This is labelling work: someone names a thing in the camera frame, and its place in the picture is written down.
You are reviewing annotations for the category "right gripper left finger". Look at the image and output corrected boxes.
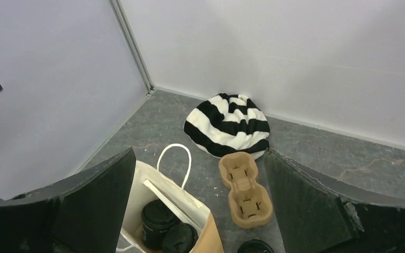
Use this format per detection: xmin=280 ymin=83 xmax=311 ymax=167
xmin=0 ymin=148 xmax=136 ymax=252

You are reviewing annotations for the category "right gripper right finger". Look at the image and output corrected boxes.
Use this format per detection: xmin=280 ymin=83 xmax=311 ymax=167
xmin=263 ymin=149 xmax=405 ymax=252

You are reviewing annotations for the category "brown paper bag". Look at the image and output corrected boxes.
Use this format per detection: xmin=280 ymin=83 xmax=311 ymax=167
xmin=120 ymin=143 xmax=224 ymax=253

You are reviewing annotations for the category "remaining cardboard carrier stack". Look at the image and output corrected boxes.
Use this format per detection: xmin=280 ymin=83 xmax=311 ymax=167
xmin=218 ymin=152 xmax=274 ymax=229

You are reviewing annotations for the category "black white striped cloth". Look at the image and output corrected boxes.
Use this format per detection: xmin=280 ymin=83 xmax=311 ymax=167
xmin=184 ymin=93 xmax=270 ymax=159

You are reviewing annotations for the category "left aluminium frame post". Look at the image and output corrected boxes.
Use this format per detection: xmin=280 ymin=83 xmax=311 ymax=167
xmin=109 ymin=0 xmax=154 ymax=93

